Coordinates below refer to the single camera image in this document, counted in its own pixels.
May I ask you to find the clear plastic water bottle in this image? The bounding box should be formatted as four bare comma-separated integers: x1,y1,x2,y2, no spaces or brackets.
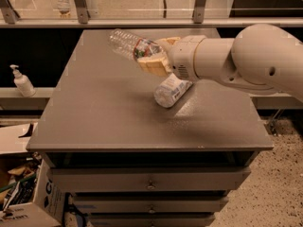
108,29,164,61

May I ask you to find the grey drawer cabinet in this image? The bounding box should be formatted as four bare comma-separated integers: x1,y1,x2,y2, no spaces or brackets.
27,30,273,218

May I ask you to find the middle grey drawer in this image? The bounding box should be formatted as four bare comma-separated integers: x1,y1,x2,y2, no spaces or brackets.
73,196,228,214

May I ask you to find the white pump dispenser bottle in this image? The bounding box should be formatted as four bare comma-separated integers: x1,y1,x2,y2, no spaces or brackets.
10,64,36,97

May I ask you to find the white labelled drink bottle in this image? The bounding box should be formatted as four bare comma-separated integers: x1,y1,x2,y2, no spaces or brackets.
153,74,193,108

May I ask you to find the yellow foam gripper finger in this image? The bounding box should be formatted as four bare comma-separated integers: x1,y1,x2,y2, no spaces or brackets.
137,55,171,77
155,37,180,52

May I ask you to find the grey metal railing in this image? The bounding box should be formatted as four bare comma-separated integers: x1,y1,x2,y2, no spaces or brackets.
0,0,303,28

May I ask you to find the top grey drawer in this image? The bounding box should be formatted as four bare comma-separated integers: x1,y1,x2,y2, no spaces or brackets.
50,167,251,193

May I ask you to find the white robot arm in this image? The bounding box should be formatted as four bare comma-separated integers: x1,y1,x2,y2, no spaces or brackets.
137,24,303,101

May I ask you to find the white cardboard box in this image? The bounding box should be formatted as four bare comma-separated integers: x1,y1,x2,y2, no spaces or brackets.
0,123,64,227

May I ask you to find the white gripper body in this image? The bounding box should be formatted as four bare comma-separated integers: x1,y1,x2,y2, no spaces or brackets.
169,35,205,82

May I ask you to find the grey drawer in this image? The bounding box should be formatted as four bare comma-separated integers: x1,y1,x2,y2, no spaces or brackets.
73,196,228,214
50,167,251,193
89,214,215,227

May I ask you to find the bottom grey drawer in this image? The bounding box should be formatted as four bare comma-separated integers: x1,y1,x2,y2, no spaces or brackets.
89,214,215,227

